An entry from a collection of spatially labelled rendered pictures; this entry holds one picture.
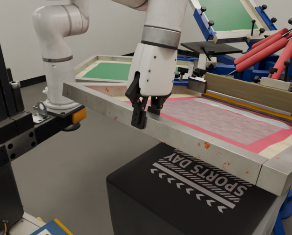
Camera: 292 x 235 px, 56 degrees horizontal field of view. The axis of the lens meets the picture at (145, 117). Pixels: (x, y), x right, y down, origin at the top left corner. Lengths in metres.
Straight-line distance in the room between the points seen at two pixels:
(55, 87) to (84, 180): 1.57
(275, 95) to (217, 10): 1.55
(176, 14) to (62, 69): 0.49
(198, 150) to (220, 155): 0.04
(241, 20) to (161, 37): 2.00
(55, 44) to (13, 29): 3.66
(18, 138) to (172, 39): 0.53
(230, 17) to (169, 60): 1.95
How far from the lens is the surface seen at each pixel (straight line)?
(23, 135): 0.86
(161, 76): 0.55
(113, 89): 0.85
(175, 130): 0.52
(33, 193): 2.42
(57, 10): 0.90
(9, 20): 4.51
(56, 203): 2.28
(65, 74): 0.92
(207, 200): 0.85
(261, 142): 0.71
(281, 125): 0.97
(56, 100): 0.96
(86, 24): 0.94
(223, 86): 1.11
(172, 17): 0.53
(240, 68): 1.71
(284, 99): 1.04
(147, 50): 0.52
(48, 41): 0.90
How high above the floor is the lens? 1.52
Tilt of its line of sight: 27 degrees down
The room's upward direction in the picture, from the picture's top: straight up
